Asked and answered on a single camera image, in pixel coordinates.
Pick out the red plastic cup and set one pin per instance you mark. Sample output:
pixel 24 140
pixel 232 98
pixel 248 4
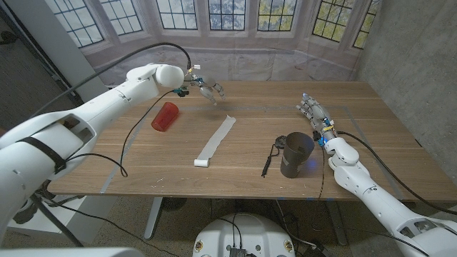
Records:
pixel 165 116

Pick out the dark grey mug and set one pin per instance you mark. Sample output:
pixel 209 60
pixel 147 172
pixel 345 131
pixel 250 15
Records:
pixel 294 160

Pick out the printed window backdrop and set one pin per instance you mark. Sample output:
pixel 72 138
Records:
pixel 228 60

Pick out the white table leg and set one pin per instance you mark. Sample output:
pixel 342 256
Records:
pixel 153 217

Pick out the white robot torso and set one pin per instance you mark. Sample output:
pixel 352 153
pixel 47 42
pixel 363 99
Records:
pixel 242 232

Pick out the white bandage roll strip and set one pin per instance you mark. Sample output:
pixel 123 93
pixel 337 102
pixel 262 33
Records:
pixel 218 137

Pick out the black round fan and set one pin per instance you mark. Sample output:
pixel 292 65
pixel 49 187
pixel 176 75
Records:
pixel 174 203

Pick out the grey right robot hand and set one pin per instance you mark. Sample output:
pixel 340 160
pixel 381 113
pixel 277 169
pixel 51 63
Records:
pixel 317 114

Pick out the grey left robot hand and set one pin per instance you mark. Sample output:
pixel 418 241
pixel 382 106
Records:
pixel 205 85

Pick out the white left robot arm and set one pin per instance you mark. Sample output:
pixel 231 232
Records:
pixel 107 103

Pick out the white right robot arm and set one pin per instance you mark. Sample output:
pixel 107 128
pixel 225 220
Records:
pixel 371 196

